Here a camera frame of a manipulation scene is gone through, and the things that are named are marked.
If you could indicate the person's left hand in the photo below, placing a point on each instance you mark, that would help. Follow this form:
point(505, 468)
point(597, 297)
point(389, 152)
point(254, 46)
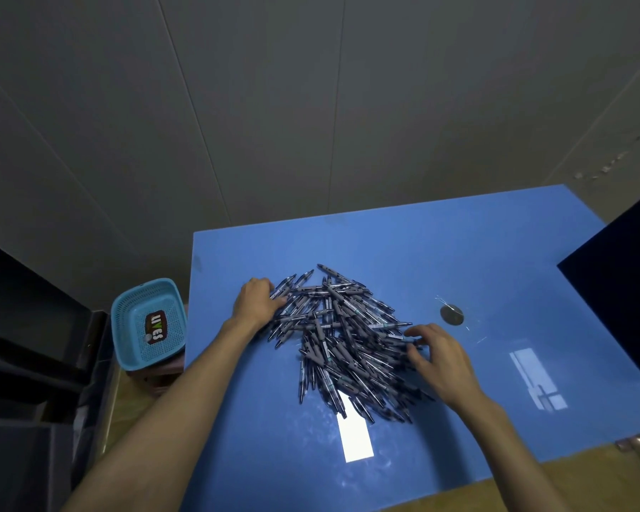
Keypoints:
point(253, 306)

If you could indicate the person's right hand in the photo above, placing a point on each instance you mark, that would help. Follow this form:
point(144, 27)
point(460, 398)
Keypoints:
point(448, 367)

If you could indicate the pile of grey pens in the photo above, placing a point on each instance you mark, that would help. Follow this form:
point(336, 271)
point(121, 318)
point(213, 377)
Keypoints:
point(346, 341)

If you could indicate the black tiered pen display stand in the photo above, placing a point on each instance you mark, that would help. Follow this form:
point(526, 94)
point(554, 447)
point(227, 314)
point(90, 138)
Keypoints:
point(618, 282)

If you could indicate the person's left forearm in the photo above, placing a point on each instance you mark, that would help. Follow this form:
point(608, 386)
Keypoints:
point(165, 437)

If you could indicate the person's right forearm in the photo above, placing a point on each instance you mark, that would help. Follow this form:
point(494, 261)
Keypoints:
point(512, 463)

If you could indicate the small round metal disc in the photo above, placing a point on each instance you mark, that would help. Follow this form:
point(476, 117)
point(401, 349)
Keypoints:
point(451, 315)

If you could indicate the brown plastic stool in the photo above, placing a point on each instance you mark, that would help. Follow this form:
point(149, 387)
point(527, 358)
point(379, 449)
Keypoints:
point(160, 375)

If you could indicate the blue plastic basket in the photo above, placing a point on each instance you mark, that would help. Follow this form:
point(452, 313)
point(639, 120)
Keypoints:
point(133, 330)

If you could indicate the blue table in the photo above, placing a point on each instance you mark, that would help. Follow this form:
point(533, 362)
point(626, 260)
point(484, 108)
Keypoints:
point(512, 250)

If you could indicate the black shelf unit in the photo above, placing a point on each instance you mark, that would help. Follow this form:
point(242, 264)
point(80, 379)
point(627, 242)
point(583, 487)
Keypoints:
point(26, 394)

